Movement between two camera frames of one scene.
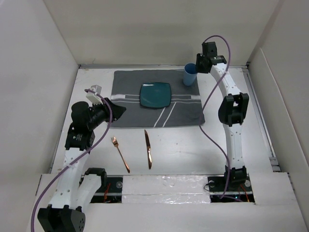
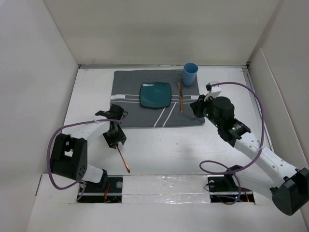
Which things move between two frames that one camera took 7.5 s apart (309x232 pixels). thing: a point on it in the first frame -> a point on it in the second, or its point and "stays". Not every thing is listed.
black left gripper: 117,110 -> 112,141
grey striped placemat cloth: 185,109 stays
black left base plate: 111,193 stays
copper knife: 149,149 -> 181,97
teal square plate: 155,94 stays
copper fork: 116,143 stays
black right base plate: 242,190 stays
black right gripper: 199,68 -> 198,105
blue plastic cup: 189,74 stays
